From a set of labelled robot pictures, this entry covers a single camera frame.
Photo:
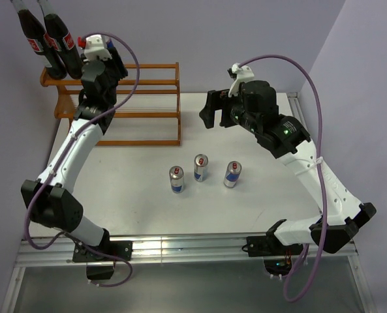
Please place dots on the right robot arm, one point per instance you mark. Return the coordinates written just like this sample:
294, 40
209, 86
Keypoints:
255, 109

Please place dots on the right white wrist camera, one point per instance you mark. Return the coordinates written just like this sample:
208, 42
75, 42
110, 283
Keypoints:
240, 75

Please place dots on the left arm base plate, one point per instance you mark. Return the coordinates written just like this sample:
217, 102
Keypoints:
120, 249

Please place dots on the aluminium rail frame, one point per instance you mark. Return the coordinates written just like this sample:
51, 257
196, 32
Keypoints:
186, 251

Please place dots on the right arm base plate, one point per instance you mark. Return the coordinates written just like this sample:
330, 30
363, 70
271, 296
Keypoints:
261, 246

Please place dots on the wooden two-tier shelf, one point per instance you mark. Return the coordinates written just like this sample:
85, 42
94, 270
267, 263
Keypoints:
152, 99

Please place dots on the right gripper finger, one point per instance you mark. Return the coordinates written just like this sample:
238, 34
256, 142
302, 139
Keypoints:
207, 115
217, 97

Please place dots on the cola bottle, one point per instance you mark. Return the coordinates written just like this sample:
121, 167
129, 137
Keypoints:
37, 37
62, 40

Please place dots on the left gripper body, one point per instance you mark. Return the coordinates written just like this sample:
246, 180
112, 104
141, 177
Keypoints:
115, 68

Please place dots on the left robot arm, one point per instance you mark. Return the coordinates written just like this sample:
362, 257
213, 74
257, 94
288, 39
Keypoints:
49, 198

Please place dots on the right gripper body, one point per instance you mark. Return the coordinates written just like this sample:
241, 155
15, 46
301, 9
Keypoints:
231, 111

